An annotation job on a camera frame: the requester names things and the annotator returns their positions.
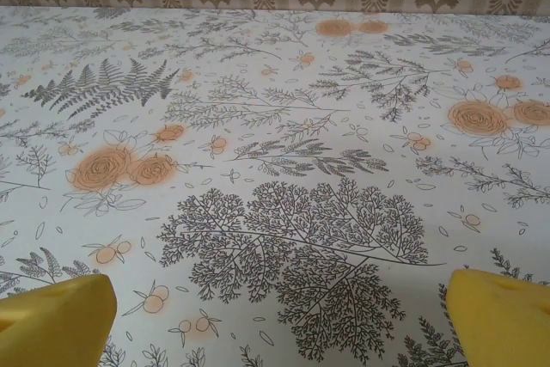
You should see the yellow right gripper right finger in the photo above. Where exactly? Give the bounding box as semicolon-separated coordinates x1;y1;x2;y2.
446;268;550;367

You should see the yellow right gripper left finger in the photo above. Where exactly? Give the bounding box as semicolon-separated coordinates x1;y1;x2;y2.
0;274;118;367

